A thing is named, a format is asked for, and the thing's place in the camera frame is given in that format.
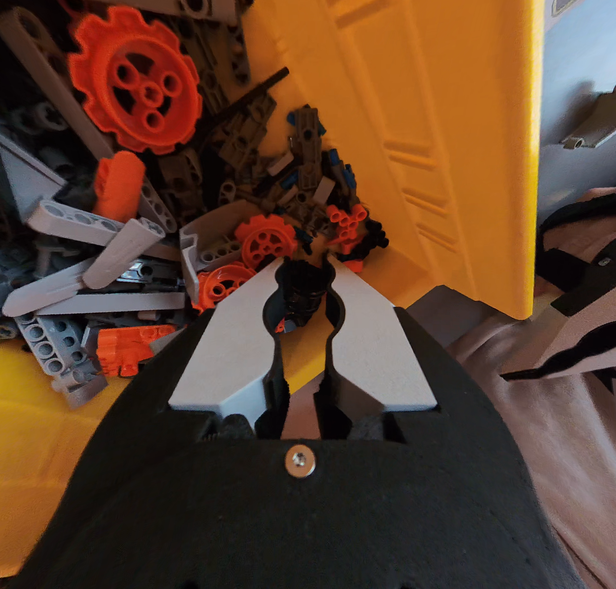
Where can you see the black ribbed building piece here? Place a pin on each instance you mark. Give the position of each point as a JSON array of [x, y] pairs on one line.
[[304, 288]]

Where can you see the pile of building pieces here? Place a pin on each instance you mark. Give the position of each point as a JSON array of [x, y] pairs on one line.
[[144, 213]]

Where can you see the person's beige shirt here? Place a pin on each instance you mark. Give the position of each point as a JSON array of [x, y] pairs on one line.
[[529, 430]]

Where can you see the grey curved building piece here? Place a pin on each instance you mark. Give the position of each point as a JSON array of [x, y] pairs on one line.
[[594, 127]]

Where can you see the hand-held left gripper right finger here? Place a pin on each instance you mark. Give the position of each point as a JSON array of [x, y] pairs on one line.
[[380, 358]]

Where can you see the yellow plastic bin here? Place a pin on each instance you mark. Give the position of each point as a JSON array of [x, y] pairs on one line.
[[433, 117]]

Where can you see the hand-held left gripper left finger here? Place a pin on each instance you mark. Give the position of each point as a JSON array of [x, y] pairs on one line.
[[231, 358]]

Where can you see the orange gear piece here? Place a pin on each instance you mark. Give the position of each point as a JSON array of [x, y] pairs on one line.
[[134, 79]]

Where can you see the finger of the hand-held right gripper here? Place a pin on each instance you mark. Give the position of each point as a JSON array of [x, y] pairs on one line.
[[582, 324], [601, 365]]

